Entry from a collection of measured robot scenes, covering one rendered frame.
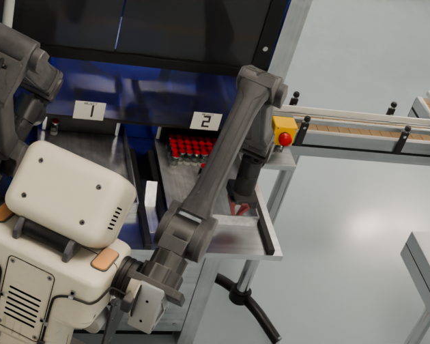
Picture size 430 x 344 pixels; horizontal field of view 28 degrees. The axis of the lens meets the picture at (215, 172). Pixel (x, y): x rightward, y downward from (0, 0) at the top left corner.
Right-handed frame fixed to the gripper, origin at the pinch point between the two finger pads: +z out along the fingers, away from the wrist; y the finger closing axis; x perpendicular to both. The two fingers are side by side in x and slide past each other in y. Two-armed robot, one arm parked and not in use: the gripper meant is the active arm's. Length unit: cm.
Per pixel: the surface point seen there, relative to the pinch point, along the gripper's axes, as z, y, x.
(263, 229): 0.5, -4.3, -7.5
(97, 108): -15.3, 26.3, 38.3
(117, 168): 0.3, 20.1, 30.8
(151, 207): 1.7, 4.3, 22.7
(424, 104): -10, 62, -84
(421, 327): 55, 16, -88
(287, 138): -13.0, 23.1, -18.7
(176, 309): 67, 34, -3
